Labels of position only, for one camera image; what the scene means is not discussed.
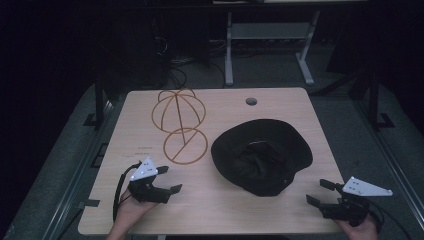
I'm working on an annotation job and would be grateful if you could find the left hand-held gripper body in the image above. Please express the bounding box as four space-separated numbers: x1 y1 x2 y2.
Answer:
127 157 172 205

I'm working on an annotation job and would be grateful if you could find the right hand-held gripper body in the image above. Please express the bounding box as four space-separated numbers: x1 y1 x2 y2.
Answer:
317 176 394 228

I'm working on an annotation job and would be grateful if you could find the person's left hand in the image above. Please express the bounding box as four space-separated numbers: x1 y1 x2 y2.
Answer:
113 188 158 234

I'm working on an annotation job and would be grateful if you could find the person's right hand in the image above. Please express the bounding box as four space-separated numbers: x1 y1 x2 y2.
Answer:
335 213 380 240

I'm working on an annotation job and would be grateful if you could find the black bucket hat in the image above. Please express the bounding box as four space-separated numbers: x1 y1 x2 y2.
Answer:
210 118 314 198

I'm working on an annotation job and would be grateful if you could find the black metal stand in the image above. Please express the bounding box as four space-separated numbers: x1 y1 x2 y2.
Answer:
363 70 396 130
83 75 116 132

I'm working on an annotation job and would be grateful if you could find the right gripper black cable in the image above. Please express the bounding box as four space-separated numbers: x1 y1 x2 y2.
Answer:
366 199 415 240

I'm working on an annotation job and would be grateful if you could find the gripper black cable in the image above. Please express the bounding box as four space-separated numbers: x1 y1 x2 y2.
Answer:
112 161 143 223
366 199 415 240

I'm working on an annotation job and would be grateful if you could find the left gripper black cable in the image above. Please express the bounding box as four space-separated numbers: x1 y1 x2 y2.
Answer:
112 161 143 223

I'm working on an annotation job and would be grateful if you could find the gold wire hat stand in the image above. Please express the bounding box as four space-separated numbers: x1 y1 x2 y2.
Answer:
151 87 209 166

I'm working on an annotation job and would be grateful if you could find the bundle of floor cables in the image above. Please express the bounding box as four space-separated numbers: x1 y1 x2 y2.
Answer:
164 54 228 90

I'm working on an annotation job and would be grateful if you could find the white metal desk frame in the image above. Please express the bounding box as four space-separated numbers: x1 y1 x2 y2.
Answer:
223 9 322 87

